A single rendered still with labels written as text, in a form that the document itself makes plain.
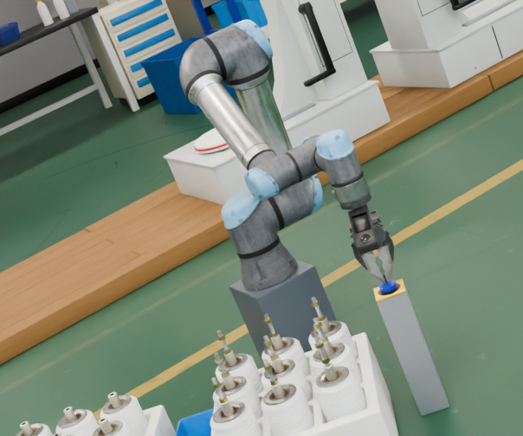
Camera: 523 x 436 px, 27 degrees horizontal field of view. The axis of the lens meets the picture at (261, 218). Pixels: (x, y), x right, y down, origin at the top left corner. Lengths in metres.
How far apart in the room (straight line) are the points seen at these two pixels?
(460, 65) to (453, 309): 2.00
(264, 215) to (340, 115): 1.81
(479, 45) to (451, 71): 0.18
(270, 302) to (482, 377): 0.56
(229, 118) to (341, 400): 0.69
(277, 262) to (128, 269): 1.43
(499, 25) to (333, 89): 0.84
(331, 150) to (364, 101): 2.23
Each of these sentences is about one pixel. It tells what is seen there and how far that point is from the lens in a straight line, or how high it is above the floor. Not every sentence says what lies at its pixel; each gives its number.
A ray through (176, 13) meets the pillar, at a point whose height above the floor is 0.41.
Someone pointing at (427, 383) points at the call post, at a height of 0.08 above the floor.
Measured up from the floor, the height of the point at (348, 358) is 0.24.
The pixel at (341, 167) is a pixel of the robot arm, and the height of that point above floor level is 0.63.
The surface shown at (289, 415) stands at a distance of 2.33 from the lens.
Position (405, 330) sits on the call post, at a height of 0.22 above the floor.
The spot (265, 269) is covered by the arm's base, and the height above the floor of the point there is 0.35.
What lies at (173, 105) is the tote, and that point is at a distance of 6.97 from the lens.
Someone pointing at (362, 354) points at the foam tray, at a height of 0.18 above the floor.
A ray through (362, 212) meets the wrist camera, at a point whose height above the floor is 0.51.
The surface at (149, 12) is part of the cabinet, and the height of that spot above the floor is 0.58.
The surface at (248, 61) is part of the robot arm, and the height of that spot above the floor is 0.85.
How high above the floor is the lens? 1.30
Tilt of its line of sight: 17 degrees down
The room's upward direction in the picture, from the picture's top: 23 degrees counter-clockwise
